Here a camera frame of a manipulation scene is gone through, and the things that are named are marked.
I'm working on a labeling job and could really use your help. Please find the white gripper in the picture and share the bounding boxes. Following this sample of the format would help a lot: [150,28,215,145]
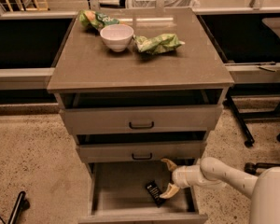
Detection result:
[160,158,204,199]

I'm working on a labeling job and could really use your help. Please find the black chocolate bar wrapper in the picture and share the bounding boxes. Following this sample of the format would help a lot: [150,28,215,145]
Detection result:
[146,181,165,207]

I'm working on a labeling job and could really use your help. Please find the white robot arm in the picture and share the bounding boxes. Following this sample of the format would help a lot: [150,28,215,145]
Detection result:
[161,157,280,224]

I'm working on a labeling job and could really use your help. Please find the bottom grey drawer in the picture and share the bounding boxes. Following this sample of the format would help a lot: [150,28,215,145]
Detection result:
[78,161,207,224]

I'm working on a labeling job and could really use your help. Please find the grey drawer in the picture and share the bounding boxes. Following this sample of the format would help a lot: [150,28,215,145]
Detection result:
[77,141,206,163]
[78,161,207,224]
[60,105,222,134]

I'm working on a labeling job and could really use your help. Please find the top grey drawer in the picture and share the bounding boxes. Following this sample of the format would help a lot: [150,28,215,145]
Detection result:
[60,105,222,134]

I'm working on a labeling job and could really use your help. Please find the middle grey drawer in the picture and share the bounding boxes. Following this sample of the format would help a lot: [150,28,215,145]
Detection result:
[77,141,206,163]

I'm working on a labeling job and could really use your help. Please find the grey drawer cabinet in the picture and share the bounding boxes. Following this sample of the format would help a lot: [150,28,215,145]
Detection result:
[47,7,235,224]

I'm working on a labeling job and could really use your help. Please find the black chair base leg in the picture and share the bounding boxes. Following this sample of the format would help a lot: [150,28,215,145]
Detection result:
[244,162,280,175]

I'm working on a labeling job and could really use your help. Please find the green chip bag right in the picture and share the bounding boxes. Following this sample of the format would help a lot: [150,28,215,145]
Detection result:
[133,34,184,55]

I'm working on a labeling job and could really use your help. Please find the green chip bag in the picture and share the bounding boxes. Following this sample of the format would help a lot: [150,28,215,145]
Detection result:
[78,10,120,31]
[133,34,184,55]

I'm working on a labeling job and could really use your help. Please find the white bowl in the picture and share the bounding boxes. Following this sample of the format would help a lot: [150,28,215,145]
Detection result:
[100,24,133,52]

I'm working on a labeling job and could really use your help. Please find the black stand foot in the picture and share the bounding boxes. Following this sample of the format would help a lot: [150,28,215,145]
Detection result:
[0,191,30,224]

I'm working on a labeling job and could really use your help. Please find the green chip bag left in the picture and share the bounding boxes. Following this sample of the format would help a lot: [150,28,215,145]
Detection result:
[78,10,120,31]

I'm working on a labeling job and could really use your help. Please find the wire basket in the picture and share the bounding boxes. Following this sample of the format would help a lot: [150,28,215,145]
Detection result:
[126,0,200,8]

